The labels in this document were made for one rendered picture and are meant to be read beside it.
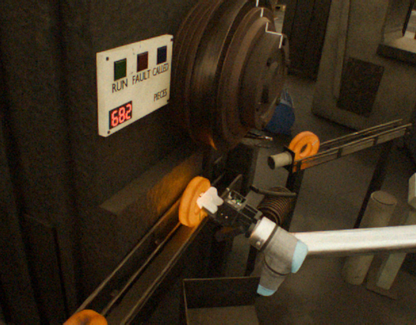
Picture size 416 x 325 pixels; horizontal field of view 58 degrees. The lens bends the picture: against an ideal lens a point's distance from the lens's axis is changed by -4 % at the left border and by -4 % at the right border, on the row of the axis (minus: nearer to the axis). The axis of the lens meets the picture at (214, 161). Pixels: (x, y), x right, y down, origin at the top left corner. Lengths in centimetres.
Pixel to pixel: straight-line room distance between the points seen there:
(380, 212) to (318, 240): 67
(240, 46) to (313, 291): 140
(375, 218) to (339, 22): 234
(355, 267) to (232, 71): 139
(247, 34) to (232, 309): 72
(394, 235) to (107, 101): 93
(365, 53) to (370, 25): 25
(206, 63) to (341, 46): 295
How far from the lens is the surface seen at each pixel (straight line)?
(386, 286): 223
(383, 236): 131
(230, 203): 112
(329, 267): 224
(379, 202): 190
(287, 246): 113
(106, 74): 82
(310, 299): 204
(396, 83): 376
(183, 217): 116
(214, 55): 97
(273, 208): 162
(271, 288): 122
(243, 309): 111
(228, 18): 101
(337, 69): 389
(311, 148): 175
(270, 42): 106
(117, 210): 95
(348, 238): 130
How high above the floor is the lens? 145
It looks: 30 degrees down
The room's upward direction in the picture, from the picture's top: 7 degrees clockwise
